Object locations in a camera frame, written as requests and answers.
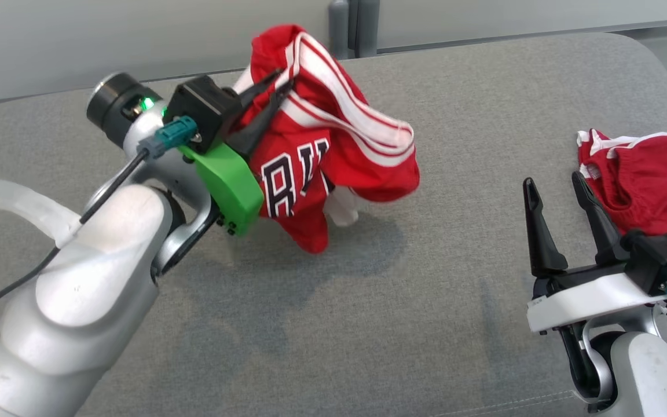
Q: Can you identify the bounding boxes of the red basketball jersey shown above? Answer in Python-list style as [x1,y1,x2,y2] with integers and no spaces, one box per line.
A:
[232,24,422,254]

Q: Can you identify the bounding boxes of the grey partition post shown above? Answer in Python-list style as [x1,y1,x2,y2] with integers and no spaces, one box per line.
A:
[328,0,381,60]

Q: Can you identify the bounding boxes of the translucent white cable sleeve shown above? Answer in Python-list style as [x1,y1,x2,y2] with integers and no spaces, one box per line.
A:
[0,175,83,247]

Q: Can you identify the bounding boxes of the grey fabric sofa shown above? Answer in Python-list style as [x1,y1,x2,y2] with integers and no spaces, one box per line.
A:
[0,32,667,417]

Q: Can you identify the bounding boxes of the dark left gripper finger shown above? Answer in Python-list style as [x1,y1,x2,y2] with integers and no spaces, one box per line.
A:
[232,81,295,160]
[234,68,285,110]

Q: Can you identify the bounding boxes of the left black cable teal plug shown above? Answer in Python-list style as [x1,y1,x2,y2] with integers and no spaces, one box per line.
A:
[0,115,199,343]

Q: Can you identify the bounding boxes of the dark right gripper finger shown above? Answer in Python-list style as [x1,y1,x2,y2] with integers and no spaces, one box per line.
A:
[572,171,630,268]
[523,178,569,278]

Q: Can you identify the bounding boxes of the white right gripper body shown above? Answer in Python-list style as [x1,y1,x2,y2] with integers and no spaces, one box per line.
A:
[527,264,667,334]

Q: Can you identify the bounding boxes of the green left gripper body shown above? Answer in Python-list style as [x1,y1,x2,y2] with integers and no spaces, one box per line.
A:
[177,141,265,238]

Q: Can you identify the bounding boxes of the red shorts with white stripes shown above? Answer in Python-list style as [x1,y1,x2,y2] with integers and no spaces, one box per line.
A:
[576,129,667,259]

